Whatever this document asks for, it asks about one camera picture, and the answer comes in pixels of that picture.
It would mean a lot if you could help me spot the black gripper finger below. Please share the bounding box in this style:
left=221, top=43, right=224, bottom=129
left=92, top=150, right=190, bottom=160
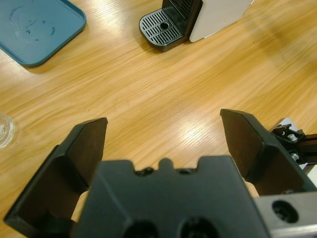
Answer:
left=220, top=108, right=317, bottom=198
left=4, top=117, right=109, bottom=238

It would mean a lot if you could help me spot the clear drinking glass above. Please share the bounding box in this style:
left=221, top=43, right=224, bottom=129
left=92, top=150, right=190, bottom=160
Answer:
left=0, top=113, right=18, bottom=149

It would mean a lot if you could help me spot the white capsule coffee machine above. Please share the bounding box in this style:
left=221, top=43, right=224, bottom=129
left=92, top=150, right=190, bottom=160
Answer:
left=162, top=0, right=253, bottom=43

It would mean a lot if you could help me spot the white mounting block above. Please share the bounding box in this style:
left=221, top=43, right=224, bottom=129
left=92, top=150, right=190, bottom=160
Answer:
left=271, top=117, right=317, bottom=185

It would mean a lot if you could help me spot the teal plastic tray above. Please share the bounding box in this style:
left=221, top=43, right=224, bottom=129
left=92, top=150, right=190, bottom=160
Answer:
left=0, top=0, right=87, bottom=67

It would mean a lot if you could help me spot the metal grate drip tray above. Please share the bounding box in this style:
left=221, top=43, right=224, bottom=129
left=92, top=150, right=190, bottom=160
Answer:
left=139, top=9, right=193, bottom=52

